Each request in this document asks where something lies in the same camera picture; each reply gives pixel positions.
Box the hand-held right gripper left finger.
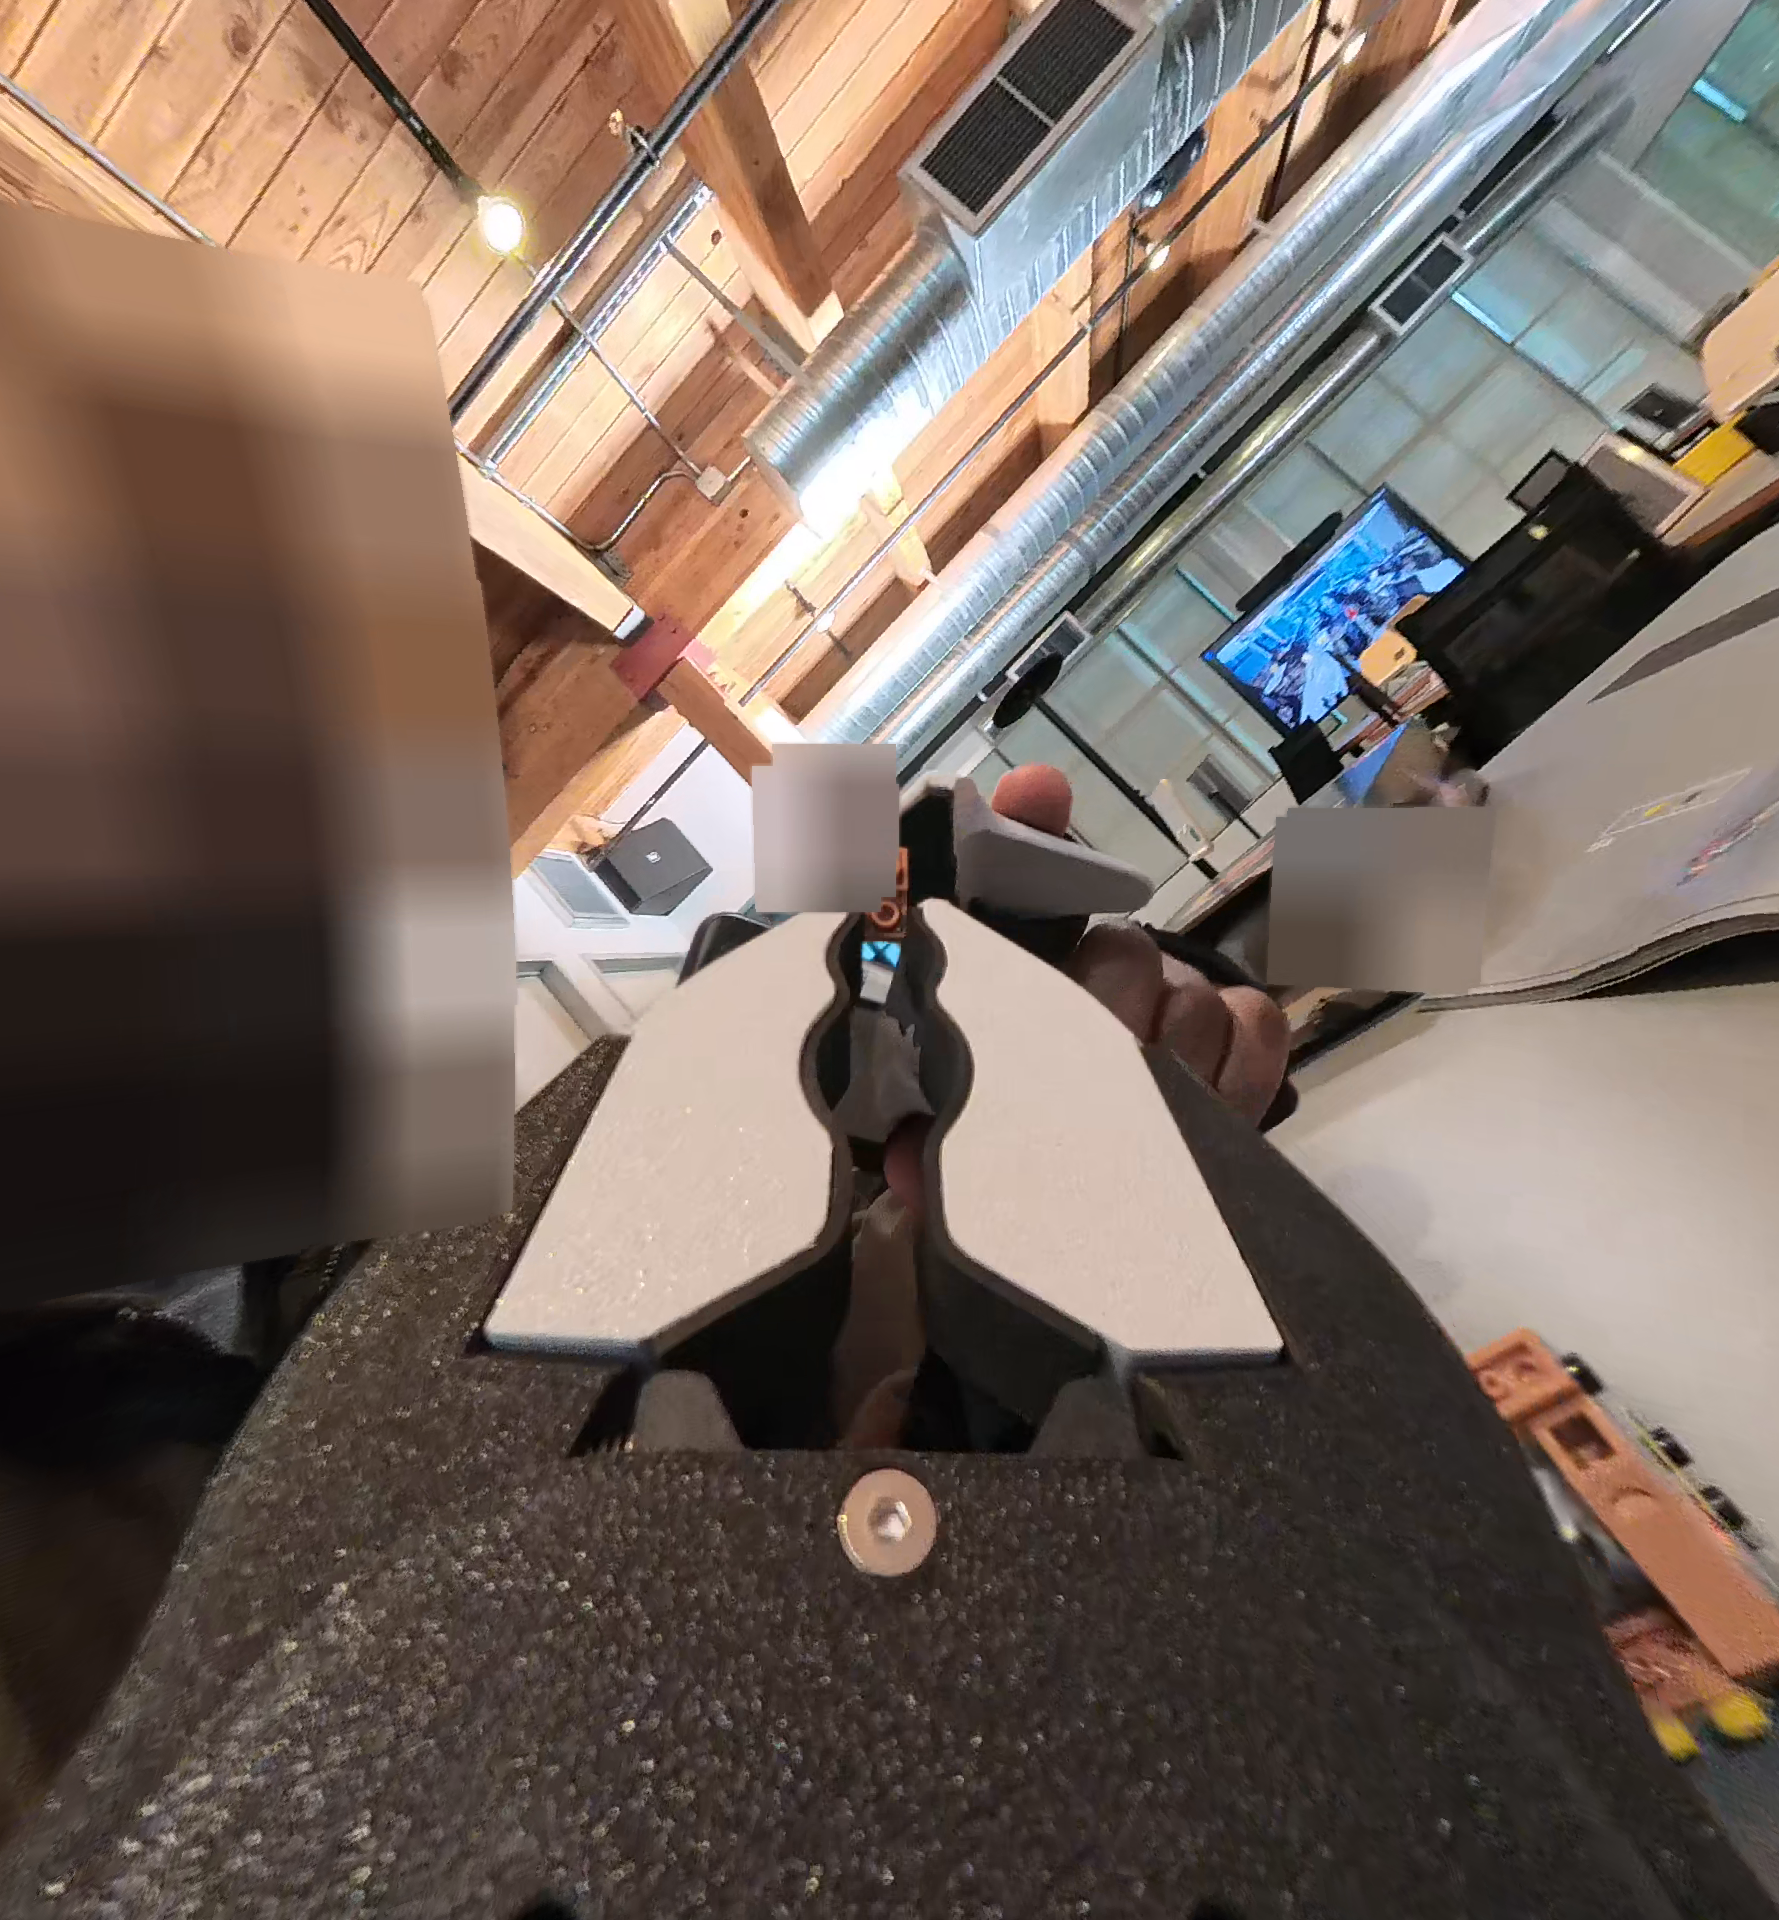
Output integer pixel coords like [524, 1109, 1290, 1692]
[484, 895, 850, 1404]

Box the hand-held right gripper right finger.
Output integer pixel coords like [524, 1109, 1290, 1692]
[912, 895, 1288, 1404]

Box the multicolour toy brick model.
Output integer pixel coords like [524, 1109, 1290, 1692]
[1466, 1326, 1779, 1763]

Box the black speaker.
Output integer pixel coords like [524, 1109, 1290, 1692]
[596, 821, 714, 917]

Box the black mesh office chair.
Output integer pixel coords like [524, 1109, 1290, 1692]
[1406, 449, 1702, 768]

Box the grey instruction booklet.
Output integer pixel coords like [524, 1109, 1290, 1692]
[1430, 750, 1779, 1004]

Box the beige plywood stand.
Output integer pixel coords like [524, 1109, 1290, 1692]
[1700, 232, 1779, 451]

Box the long silver air duct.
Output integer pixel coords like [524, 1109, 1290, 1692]
[814, 90, 1596, 743]

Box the wall screen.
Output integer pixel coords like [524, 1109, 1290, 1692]
[1204, 481, 1474, 738]

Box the silver air duct with vent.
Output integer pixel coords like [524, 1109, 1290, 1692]
[746, 0, 1206, 519]

